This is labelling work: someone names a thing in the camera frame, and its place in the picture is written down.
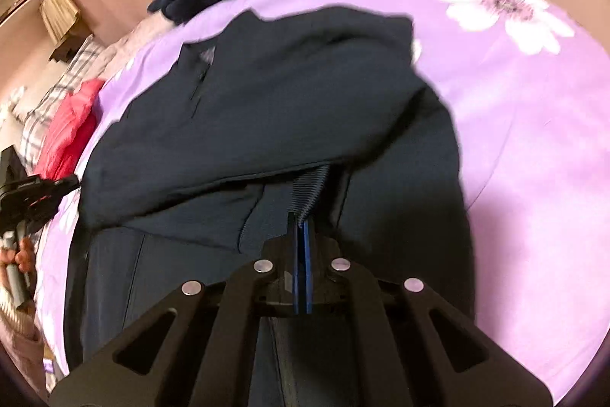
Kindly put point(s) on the purple floral blanket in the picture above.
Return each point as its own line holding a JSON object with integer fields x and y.
{"x": 500, "y": 125}

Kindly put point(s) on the stack of paper booklets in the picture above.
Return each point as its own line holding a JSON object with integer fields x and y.
{"x": 62, "y": 11}

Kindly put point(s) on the person's left hand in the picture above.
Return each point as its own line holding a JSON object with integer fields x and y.
{"x": 23, "y": 255}

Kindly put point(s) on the navy blue jacket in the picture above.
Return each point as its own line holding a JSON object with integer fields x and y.
{"x": 286, "y": 111}

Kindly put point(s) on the red puffer jacket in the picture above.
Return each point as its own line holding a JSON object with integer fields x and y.
{"x": 66, "y": 135}

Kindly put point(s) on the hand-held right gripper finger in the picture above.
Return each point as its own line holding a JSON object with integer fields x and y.
{"x": 298, "y": 273}
{"x": 307, "y": 273}

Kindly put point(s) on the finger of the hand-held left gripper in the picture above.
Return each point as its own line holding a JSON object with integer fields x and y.
{"x": 57, "y": 186}

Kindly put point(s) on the plaid pillow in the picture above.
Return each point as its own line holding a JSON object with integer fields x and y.
{"x": 57, "y": 97}

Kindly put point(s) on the cream pillow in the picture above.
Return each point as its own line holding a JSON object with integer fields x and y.
{"x": 13, "y": 104}

